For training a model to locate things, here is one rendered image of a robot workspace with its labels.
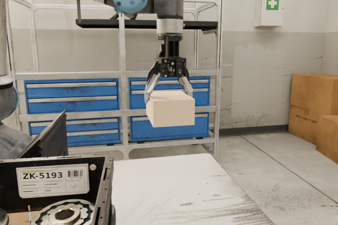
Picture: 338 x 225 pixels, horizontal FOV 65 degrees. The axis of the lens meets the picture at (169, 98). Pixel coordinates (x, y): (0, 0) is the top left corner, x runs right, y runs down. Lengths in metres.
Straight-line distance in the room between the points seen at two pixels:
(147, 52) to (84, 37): 0.70
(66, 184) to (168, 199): 0.36
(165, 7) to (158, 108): 0.28
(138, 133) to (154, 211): 1.60
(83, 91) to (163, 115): 1.55
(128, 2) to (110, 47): 2.46
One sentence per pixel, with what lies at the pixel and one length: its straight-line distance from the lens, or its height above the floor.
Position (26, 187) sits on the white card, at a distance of 0.57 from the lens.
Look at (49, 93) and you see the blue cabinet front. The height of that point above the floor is 0.77.
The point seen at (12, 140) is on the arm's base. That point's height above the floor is 0.90.
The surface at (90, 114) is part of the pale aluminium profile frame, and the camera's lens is 2.24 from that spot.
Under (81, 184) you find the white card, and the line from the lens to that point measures 0.55.
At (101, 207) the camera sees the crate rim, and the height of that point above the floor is 0.93.
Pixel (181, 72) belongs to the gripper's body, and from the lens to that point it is 0.74.
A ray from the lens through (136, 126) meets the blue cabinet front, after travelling 2.30.
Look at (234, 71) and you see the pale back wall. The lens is 3.40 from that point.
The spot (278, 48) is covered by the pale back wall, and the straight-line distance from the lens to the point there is 3.69.
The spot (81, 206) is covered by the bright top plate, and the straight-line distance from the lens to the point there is 0.51.
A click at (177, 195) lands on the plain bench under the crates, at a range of 0.83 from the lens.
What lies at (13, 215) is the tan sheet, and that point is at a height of 0.83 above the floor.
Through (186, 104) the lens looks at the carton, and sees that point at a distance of 0.75.
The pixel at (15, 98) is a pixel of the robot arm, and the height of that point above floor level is 0.97.
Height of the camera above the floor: 1.13
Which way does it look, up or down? 11 degrees down
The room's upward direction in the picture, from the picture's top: straight up
